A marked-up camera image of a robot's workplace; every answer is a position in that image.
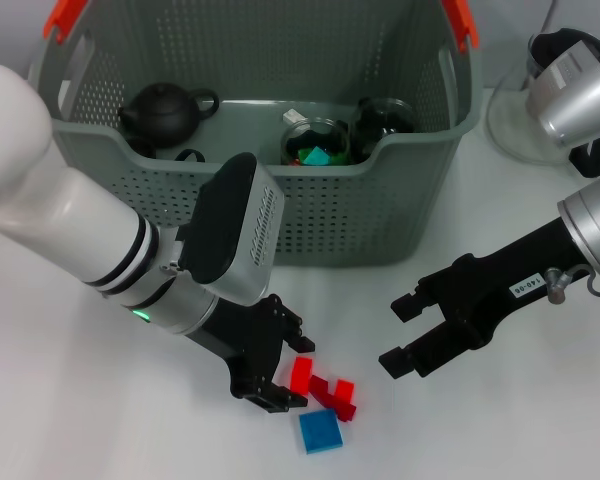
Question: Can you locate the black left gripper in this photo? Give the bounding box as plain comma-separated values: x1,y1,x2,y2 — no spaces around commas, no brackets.
187,293,316,416

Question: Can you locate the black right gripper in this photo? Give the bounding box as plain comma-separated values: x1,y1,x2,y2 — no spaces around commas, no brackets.
378,217,595,380

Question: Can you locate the dark red toy brick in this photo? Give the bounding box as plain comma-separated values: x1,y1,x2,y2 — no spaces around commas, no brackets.
332,379,357,422
308,375,334,407

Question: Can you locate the blue toy brick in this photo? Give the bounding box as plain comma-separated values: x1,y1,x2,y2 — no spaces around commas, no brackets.
298,408,345,455

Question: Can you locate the teal toy brick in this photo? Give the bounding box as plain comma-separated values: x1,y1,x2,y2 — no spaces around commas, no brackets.
302,146,331,167

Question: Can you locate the grey perforated storage basket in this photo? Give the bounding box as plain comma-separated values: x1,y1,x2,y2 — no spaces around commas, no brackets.
25,0,484,269

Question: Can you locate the small black clay teacup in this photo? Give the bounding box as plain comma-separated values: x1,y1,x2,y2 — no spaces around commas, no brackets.
127,134,157,160

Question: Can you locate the glass teapot with black lid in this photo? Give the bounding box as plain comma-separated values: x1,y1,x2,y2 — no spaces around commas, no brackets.
485,27,600,179

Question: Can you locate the black clay teapot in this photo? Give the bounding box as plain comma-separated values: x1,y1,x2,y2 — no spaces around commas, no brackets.
118,82,220,149

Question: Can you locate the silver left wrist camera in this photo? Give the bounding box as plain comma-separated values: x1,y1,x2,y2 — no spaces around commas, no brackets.
177,152,286,306

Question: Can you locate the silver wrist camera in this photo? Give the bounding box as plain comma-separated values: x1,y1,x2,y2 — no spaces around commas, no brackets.
177,152,286,306
524,37,600,149

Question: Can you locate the right gripper cable with plug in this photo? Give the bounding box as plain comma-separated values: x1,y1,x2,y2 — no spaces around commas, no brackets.
544,264,600,305

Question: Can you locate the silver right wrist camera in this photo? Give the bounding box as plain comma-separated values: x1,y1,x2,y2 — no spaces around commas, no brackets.
524,37,600,149

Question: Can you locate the orange basket handle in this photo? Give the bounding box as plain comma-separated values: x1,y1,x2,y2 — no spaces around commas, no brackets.
44,0,480,51

